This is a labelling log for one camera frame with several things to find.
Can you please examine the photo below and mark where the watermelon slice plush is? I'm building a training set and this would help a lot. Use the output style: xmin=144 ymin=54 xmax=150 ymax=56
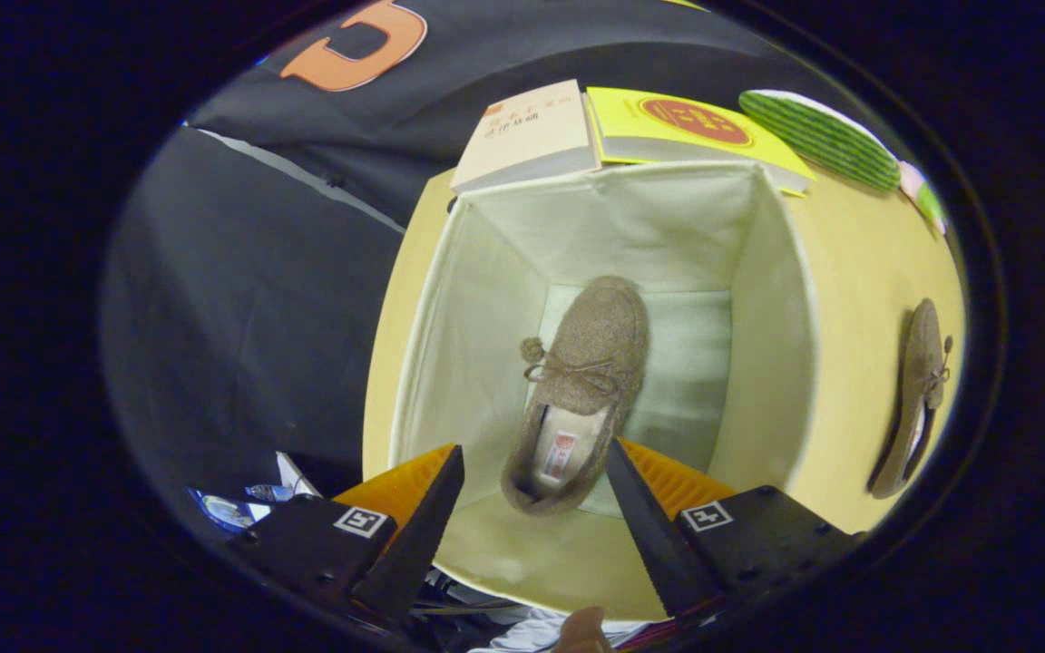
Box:
xmin=738 ymin=89 xmax=902 ymax=193

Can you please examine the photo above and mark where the pale green fabric storage box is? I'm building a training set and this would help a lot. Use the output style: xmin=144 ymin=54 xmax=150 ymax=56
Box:
xmin=389 ymin=161 xmax=821 ymax=622

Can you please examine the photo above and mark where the person's white clothing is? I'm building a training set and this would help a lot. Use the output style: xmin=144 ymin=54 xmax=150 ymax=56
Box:
xmin=468 ymin=606 xmax=655 ymax=653

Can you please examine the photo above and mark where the pink and green plush toy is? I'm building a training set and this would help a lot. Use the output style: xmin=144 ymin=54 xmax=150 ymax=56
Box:
xmin=899 ymin=161 xmax=950 ymax=237

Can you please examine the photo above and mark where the brown felt shoe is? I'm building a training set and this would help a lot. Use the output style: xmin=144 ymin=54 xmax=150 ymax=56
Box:
xmin=501 ymin=276 xmax=650 ymax=518
xmin=867 ymin=298 xmax=954 ymax=500

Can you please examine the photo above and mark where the white paper sheet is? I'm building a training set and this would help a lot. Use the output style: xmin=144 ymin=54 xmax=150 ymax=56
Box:
xmin=274 ymin=451 xmax=320 ymax=500

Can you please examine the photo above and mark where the beige book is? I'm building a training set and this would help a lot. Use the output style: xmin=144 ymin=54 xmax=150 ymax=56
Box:
xmin=450 ymin=80 xmax=601 ymax=195

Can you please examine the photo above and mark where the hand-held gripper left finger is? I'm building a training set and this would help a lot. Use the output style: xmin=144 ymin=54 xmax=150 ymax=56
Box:
xmin=232 ymin=443 xmax=466 ymax=627

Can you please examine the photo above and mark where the yellow book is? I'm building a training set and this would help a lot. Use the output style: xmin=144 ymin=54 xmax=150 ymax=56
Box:
xmin=586 ymin=87 xmax=818 ymax=197

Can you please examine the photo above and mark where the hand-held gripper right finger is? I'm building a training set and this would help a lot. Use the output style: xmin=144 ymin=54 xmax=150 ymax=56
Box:
xmin=607 ymin=438 xmax=864 ymax=619

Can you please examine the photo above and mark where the blue plastic packet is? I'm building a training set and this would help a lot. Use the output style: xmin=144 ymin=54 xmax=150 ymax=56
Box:
xmin=191 ymin=483 xmax=295 ymax=534

